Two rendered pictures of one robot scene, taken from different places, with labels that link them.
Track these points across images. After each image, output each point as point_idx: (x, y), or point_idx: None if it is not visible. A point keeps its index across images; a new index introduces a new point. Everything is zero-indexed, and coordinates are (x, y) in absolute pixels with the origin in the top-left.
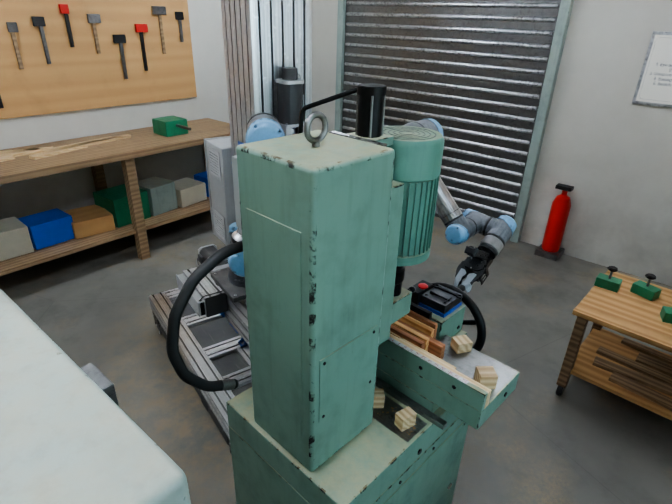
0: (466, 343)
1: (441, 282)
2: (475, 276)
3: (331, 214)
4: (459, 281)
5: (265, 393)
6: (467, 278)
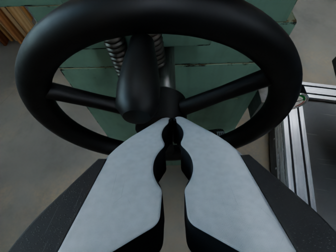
0: None
1: (225, 5)
2: (71, 222)
3: None
4: (185, 136)
5: None
6: (143, 174)
